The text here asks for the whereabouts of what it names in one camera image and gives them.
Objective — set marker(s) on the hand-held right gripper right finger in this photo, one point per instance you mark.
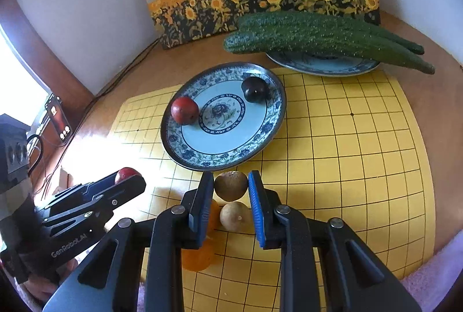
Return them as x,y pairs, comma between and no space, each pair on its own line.
255,210

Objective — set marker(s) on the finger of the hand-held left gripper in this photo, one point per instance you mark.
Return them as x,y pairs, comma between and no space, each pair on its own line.
99,181
119,190

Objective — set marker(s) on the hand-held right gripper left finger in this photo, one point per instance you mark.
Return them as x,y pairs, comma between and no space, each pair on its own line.
201,214

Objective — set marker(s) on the red plum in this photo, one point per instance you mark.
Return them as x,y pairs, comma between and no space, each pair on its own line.
185,111
127,173

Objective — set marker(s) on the brown kiwi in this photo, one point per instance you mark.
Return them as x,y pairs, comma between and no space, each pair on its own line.
231,186

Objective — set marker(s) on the large blue-white porcelain plate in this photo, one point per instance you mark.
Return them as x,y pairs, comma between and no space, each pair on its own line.
224,138

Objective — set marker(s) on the person's left hand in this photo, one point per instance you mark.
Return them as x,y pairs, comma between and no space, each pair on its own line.
39,288

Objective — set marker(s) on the orange mandarin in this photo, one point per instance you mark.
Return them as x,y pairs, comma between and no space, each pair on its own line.
214,212
197,258

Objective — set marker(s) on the pale green-brown kiwi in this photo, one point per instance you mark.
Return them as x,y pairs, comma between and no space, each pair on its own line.
237,217

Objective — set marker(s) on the smartphone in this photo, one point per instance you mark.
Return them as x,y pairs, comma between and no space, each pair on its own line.
59,118

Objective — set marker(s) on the yellow grid board mat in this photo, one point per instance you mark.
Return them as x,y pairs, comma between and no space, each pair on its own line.
343,160

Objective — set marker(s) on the dark purple plum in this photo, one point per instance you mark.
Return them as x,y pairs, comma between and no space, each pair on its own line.
254,89

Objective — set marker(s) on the small blue-white porcelain plate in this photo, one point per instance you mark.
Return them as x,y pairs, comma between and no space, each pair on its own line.
325,66

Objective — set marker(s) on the green cucumber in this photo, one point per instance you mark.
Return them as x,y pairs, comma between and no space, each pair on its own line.
307,24
318,44

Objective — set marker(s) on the pink towel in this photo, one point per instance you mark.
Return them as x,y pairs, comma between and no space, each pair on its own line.
430,283

